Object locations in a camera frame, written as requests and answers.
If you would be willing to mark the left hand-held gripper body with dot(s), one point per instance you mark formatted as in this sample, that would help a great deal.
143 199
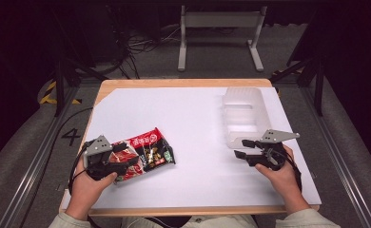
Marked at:
97 148

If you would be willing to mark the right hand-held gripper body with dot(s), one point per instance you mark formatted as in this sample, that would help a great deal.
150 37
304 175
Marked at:
270 152

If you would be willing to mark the red and black snack packet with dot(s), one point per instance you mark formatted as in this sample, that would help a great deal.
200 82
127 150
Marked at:
152 152

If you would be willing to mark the person's right hand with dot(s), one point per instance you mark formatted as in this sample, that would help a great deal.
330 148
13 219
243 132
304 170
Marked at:
282 180

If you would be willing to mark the person's left hand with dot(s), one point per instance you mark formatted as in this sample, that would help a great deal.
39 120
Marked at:
90 186

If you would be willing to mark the clear plastic container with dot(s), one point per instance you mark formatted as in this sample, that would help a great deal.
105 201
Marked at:
245 117

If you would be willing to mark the white table sheet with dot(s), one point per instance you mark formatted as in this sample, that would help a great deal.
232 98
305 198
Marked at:
190 126

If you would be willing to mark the yellow and black hazard tape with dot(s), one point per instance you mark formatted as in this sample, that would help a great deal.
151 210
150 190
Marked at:
48 95

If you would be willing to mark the black metal stand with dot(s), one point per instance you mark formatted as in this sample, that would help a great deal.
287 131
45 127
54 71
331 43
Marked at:
60 79
316 76

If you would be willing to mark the person's pale jacket torso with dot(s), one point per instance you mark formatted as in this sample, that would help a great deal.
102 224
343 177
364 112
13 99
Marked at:
193 222

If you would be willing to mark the aluminium floor rail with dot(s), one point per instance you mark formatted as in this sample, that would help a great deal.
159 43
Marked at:
34 164
335 158

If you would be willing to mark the white metal stand frame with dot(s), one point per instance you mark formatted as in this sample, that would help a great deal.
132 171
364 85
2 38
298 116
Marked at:
221 19

